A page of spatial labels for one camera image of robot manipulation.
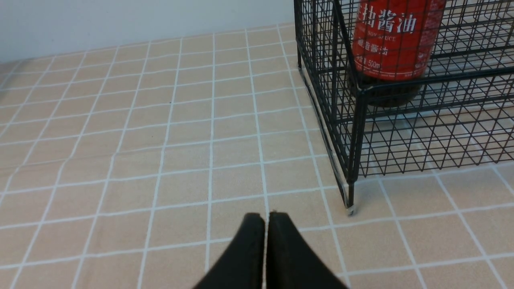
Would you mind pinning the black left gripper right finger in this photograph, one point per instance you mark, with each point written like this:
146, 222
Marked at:
290, 262

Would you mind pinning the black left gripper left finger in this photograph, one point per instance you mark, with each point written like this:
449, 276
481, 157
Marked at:
240, 266

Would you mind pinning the red label soy sauce bottle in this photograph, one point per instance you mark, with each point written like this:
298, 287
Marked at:
392, 44

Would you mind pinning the black wire mesh rack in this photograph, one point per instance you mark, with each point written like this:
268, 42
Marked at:
462, 115

